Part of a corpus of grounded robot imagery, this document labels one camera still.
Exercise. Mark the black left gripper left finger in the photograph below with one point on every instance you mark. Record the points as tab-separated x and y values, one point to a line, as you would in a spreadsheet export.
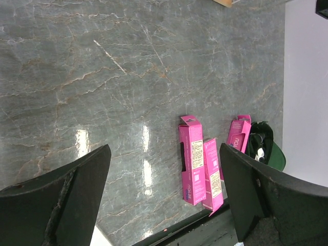
59	207

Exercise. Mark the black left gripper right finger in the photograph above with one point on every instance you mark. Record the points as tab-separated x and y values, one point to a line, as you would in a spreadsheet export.
270	207

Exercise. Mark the pink toothpaste box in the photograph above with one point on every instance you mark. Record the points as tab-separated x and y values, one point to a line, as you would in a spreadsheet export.
239	133
214	194
193	172

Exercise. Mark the dark green round bin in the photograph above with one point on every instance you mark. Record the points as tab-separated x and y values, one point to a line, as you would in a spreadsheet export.
262	148

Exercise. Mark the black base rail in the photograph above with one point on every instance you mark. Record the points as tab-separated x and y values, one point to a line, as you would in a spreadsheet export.
198	229

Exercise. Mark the white wire wooden shelf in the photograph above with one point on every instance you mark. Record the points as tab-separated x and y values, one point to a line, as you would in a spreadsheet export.
226	3

